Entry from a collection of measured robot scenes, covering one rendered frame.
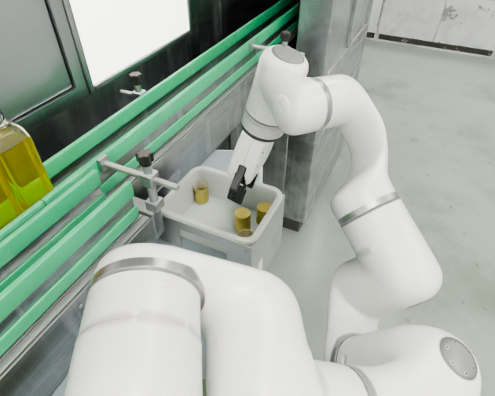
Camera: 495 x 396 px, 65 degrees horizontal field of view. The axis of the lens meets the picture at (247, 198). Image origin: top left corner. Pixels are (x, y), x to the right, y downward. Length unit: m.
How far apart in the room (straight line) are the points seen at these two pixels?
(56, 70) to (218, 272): 0.64
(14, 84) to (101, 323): 0.60
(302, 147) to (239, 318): 1.26
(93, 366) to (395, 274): 0.34
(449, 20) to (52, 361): 3.94
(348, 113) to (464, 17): 3.59
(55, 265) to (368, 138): 0.48
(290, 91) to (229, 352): 0.34
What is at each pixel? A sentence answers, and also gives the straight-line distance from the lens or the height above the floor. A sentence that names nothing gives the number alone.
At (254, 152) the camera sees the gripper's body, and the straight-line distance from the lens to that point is 0.65.
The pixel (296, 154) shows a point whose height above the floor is 0.47.
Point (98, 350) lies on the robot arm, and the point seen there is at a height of 1.13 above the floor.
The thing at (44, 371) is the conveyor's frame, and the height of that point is 0.81.
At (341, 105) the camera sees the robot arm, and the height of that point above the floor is 1.12.
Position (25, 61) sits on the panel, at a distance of 0.85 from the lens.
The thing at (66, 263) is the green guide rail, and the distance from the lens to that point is 0.64.
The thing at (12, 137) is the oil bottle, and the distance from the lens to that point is 0.65.
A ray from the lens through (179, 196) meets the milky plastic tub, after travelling 0.86.
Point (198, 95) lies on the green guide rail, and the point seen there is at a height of 0.93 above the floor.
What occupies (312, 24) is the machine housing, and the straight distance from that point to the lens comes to 1.36.
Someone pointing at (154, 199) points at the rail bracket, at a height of 0.91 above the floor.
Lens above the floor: 1.38
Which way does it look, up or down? 42 degrees down
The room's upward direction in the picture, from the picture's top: straight up
